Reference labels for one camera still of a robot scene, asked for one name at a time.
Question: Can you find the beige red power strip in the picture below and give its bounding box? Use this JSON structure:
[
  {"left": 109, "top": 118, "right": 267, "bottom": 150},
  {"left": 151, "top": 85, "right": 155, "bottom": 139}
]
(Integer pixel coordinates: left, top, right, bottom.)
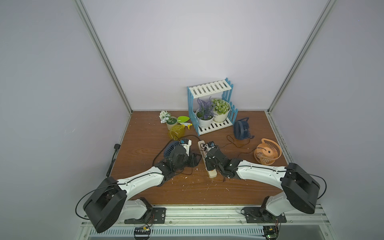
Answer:
[{"left": 198, "top": 142, "right": 217, "bottom": 179}]

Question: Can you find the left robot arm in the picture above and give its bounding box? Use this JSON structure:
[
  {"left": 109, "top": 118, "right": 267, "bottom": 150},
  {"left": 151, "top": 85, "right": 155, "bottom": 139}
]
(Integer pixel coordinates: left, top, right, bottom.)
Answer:
[{"left": 83, "top": 144, "right": 202, "bottom": 233}]

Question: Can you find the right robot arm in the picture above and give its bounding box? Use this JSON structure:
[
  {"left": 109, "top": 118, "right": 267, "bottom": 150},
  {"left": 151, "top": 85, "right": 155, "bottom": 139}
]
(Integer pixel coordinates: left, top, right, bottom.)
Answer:
[{"left": 205, "top": 147, "right": 320, "bottom": 217}]

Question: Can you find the dark blue flat desk fan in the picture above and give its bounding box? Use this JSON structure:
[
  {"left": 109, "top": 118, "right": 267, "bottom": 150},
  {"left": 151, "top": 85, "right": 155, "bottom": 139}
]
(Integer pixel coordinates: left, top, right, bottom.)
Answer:
[{"left": 163, "top": 141, "right": 180, "bottom": 158}]

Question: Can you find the dark blue upright desk fan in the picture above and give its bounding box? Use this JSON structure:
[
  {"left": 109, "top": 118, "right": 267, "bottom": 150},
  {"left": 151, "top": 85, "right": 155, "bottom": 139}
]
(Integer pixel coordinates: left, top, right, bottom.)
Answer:
[{"left": 234, "top": 117, "right": 255, "bottom": 140}]

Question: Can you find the orange desk fan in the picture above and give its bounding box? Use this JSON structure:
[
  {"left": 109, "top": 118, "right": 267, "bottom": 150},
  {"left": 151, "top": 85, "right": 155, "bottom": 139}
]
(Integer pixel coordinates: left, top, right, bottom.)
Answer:
[{"left": 254, "top": 138, "right": 282, "bottom": 166}]

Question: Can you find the yellow spray bottle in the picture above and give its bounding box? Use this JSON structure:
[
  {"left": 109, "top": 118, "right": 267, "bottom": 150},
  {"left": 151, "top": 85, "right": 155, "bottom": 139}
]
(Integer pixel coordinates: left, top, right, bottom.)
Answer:
[{"left": 169, "top": 123, "right": 193, "bottom": 141}]

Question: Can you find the white flower potted plant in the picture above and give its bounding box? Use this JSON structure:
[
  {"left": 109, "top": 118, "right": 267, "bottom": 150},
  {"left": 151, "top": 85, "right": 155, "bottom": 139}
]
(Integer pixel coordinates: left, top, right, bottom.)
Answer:
[{"left": 159, "top": 111, "right": 178, "bottom": 131}]

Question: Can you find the green plastic scoop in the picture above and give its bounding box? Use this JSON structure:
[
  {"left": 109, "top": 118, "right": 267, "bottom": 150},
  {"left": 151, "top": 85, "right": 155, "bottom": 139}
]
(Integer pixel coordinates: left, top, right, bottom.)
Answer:
[{"left": 177, "top": 116, "right": 190, "bottom": 124}]

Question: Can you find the purple lavender potted plant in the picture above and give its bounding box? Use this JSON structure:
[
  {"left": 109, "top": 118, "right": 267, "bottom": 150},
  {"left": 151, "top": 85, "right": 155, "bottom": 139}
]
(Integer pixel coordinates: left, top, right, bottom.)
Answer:
[{"left": 196, "top": 97, "right": 214, "bottom": 129}]

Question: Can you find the green potted plant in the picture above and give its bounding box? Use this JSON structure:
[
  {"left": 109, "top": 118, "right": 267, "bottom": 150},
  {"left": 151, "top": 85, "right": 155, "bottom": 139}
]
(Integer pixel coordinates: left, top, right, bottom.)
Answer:
[{"left": 212, "top": 99, "right": 231, "bottom": 123}]

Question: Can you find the blue white plant shelf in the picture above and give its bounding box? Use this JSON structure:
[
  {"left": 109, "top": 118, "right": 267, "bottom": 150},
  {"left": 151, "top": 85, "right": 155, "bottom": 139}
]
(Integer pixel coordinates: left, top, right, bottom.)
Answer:
[{"left": 187, "top": 78, "right": 238, "bottom": 136}]

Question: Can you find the left green circuit board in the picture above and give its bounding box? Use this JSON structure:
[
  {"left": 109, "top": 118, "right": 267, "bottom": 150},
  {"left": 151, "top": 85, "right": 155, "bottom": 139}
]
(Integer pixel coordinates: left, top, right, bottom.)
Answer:
[{"left": 134, "top": 227, "right": 152, "bottom": 240}]

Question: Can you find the green circuit board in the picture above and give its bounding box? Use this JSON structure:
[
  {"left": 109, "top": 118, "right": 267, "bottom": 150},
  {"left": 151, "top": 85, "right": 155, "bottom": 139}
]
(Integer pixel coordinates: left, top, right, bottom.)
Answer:
[
  {"left": 263, "top": 226, "right": 279, "bottom": 240},
  {"left": 134, "top": 227, "right": 152, "bottom": 240}
]

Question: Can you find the right green circuit board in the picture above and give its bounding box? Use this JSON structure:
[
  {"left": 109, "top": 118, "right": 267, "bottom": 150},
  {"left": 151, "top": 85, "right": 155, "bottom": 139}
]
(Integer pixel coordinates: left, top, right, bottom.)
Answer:
[{"left": 263, "top": 226, "right": 279, "bottom": 240}]

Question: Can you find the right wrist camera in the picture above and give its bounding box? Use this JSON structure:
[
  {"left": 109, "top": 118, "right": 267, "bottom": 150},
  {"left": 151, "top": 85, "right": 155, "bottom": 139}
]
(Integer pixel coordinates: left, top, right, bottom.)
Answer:
[{"left": 206, "top": 141, "right": 217, "bottom": 152}]

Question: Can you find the black power strip cord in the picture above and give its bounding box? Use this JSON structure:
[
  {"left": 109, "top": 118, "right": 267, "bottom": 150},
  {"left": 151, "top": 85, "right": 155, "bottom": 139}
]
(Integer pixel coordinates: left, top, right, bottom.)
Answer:
[{"left": 152, "top": 134, "right": 201, "bottom": 167}]

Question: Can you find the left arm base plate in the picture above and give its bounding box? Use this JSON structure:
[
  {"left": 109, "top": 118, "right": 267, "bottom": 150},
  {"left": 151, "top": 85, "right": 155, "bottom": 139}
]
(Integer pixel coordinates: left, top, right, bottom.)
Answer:
[{"left": 124, "top": 198, "right": 167, "bottom": 224}]

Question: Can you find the black wall cable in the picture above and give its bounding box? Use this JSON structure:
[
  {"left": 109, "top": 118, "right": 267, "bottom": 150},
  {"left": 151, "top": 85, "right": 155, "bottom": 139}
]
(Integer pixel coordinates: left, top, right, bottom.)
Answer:
[{"left": 105, "top": 143, "right": 121, "bottom": 178}]

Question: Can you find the aluminium front rail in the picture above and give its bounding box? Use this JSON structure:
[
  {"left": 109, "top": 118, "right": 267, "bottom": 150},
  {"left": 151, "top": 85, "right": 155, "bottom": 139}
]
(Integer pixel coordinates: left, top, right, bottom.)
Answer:
[{"left": 75, "top": 205, "right": 339, "bottom": 240}]

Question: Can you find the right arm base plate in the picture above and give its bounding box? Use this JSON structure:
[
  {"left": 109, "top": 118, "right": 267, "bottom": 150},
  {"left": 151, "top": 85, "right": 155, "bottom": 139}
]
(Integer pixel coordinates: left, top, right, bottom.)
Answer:
[{"left": 241, "top": 207, "right": 287, "bottom": 224}]

